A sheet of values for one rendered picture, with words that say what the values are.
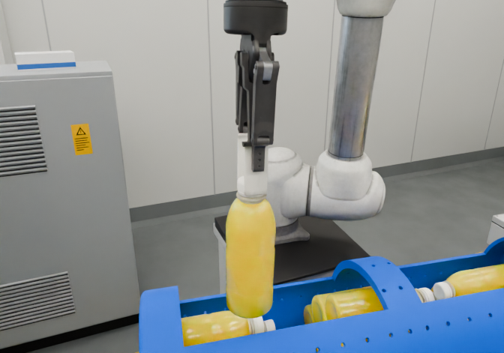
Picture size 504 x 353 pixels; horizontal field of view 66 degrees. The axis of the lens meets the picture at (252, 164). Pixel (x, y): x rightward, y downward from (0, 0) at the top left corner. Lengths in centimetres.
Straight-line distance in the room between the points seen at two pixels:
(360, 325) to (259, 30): 49
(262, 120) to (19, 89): 158
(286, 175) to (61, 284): 150
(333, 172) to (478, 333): 52
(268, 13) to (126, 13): 275
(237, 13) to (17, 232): 184
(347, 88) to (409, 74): 338
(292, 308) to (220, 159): 269
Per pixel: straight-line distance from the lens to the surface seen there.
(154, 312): 68
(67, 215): 211
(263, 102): 44
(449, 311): 79
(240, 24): 46
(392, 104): 434
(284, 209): 116
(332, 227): 133
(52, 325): 245
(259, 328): 81
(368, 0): 99
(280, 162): 113
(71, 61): 208
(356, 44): 102
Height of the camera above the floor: 167
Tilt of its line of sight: 21 degrees down
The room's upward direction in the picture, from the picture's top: straight up
